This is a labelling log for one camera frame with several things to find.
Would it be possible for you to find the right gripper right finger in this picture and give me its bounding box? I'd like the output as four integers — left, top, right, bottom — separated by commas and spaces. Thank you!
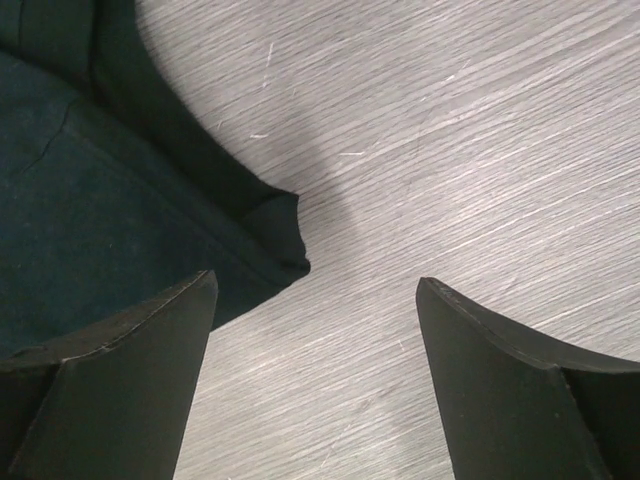
416, 278, 639, 480

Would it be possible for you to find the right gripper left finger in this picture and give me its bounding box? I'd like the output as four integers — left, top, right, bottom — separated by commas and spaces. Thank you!
1, 272, 218, 479

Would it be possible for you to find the black t shirt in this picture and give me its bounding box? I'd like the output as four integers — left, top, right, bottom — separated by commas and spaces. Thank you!
1, 1, 310, 357

